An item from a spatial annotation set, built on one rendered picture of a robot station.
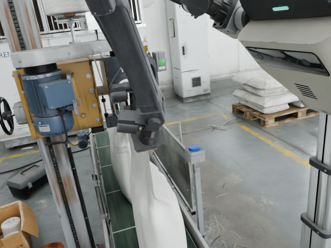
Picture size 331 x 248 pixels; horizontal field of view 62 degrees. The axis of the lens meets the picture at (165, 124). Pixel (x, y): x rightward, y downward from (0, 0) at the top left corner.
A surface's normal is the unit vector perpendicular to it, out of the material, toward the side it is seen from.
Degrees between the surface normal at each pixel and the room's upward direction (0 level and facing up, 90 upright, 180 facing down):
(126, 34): 124
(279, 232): 0
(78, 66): 90
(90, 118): 90
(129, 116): 37
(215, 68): 90
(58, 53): 90
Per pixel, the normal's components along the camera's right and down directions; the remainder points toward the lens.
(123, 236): -0.11, -0.93
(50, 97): 0.66, 0.19
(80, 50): 0.82, 0.11
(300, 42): -0.69, -0.58
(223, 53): 0.29, 0.30
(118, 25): 0.04, 0.84
